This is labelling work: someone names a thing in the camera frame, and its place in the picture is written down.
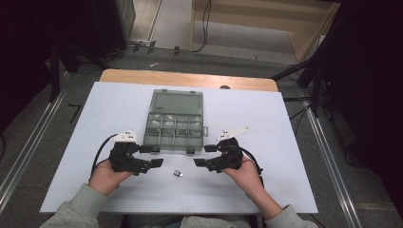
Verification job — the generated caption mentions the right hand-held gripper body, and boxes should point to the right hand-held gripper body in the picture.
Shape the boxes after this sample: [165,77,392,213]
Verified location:
[205,126,250,174]

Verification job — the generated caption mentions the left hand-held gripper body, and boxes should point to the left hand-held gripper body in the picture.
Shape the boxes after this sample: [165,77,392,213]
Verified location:
[108,129,153,176]

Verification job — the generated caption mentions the translucent green compartment box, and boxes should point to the translucent green compartment box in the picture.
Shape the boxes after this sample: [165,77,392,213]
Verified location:
[142,88,209,155]

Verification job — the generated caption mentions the person's right hand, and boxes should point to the person's right hand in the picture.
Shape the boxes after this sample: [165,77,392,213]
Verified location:
[221,155,265,202]

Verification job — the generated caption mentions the person's left hand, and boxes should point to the person's left hand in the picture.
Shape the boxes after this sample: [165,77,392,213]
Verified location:
[88,159,134,197]

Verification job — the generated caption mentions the white table cover sheet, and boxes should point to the white table cover sheet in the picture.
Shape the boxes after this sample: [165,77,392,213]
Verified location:
[40,81,318,215]

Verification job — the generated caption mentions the person's grey clothing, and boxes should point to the person's grey clothing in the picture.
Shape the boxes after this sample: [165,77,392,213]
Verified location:
[126,214,264,228]

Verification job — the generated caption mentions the wooden table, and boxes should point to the wooden table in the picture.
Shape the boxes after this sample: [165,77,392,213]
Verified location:
[99,68,279,93]

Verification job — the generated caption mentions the black metal stand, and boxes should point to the black metal stand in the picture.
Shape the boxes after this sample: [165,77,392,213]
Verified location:
[270,51,329,119]
[47,39,110,103]

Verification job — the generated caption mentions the dark cabinet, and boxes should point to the dark cabinet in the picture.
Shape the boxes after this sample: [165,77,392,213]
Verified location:
[91,0,137,60]

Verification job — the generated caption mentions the wooden shelf unit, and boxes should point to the wooden shelf unit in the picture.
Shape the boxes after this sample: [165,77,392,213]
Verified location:
[189,0,342,65]

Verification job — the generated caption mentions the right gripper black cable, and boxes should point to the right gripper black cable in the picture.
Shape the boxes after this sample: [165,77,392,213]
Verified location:
[240,147,265,188]

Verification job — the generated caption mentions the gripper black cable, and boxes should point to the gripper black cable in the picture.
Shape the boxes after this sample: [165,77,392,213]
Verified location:
[89,133,119,179]
[240,147,265,188]

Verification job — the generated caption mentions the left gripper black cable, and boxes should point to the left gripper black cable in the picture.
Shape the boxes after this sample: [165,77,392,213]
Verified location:
[89,133,119,179]

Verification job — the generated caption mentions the black floor cables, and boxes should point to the black floor cables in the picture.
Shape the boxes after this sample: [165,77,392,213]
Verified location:
[282,95,314,138]

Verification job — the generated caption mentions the metal floor rail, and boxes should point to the metal floor rail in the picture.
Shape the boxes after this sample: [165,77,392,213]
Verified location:
[0,70,71,214]
[303,100,364,228]

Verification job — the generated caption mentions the hanging black cable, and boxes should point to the hanging black cable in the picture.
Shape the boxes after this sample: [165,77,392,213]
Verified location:
[189,0,213,53]

